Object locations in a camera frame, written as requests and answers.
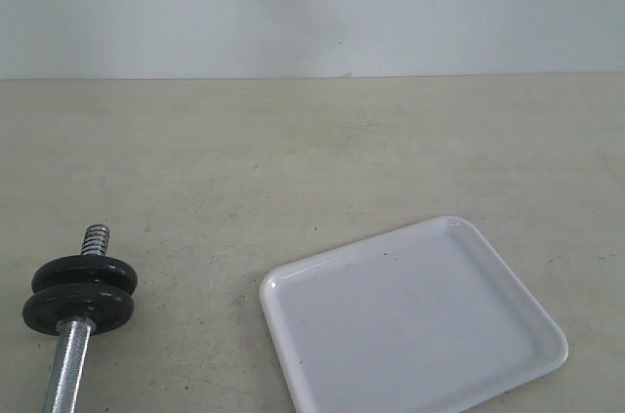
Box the chrome threaded dumbbell bar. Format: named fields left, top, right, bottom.
left=42, top=224, right=110, bottom=413

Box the white rectangular tray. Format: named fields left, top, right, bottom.
left=259, top=216, right=568, bottom=412

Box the black weight plate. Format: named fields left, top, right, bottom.
left=31, top=254, right=138, bottom=295

